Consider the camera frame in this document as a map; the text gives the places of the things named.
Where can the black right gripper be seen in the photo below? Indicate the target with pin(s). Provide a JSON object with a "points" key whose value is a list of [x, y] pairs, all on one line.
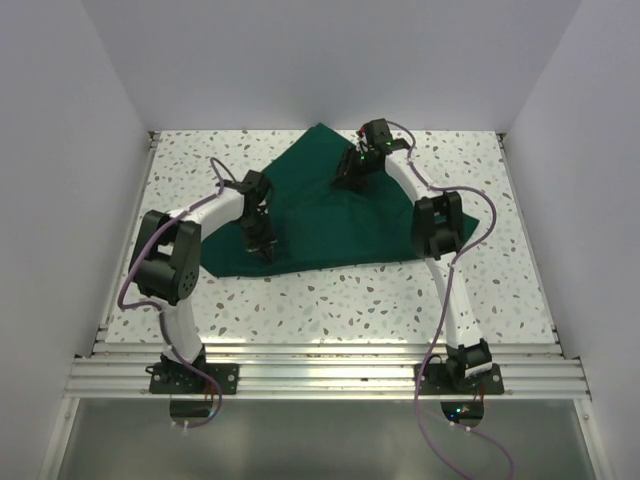
{"points": [[356, 181]]}

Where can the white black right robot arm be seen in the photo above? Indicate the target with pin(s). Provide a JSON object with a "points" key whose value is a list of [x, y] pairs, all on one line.
{"points": [[437, 236]]}

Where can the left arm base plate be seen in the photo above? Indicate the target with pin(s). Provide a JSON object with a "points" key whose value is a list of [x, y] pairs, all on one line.
{"points": [[175, 379]]}

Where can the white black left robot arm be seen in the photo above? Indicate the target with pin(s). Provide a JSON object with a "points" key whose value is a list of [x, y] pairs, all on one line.
{"points": [[165, 269]]}

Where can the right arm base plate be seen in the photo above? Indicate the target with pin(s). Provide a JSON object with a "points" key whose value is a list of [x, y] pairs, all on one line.
{"points": [[436, 381]]}

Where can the green surgical cloth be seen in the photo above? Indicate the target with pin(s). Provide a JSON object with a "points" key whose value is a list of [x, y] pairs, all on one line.
{"points": [[316, 224]]}

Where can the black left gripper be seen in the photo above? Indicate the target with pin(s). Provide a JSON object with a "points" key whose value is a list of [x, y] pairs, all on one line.
{"points": [[262, 246]]}

